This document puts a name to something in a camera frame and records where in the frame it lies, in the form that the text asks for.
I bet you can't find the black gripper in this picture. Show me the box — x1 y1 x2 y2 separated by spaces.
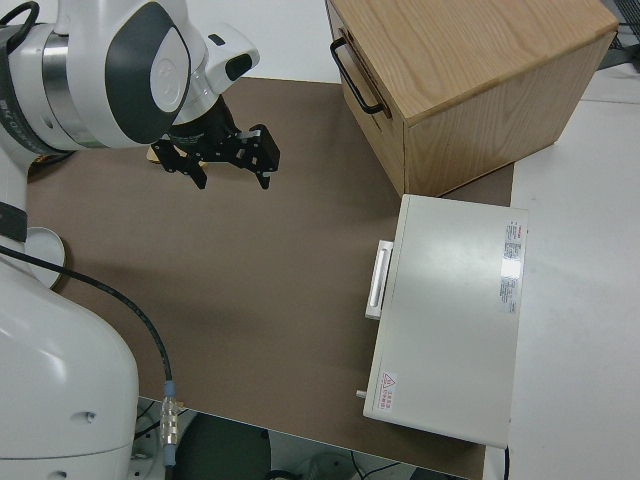
151 96 282 192

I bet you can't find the gray round plate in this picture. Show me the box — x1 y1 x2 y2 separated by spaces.
23 226 69 290

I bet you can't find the small tan wooden block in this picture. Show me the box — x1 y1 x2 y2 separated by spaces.
145 144 208 170

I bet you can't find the brown table mat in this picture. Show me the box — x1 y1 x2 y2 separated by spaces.
24 76 517 480

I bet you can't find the wooden drawer cabinet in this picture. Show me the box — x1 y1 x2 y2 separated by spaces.
324 0 619 198

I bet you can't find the white toaster oven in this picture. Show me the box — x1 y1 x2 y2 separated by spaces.
355 193 531 449

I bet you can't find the dark mesh panel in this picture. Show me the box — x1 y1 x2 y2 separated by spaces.
601 23 640 72

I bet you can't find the black metal drawer handle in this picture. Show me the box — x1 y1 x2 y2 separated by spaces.
329 38 387 116

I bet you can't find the black cable with metal connector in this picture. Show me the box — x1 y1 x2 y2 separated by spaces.
0 244 183 472

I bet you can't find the white oven door handle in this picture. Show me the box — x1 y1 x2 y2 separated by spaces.
364 239 397 321

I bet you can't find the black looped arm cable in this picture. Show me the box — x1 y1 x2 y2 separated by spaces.
0 0 41 32

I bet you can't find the black round pedestal base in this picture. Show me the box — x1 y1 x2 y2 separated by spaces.
173 411 272 480

